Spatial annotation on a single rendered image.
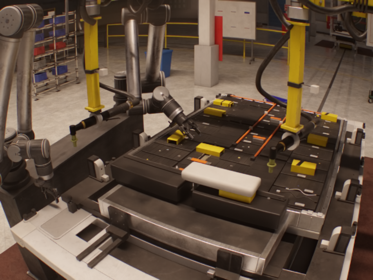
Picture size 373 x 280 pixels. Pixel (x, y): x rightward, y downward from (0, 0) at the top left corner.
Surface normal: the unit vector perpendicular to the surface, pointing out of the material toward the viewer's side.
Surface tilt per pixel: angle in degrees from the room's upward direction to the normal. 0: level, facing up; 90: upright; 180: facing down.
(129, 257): 0
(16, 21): 92
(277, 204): 0
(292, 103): 90
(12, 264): 0
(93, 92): 90
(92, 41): 90
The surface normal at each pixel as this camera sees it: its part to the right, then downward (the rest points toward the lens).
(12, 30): 0.21, 0.50
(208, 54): -0.48, 0.35
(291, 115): -0.68, 0.29
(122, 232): 0.00, -0.91
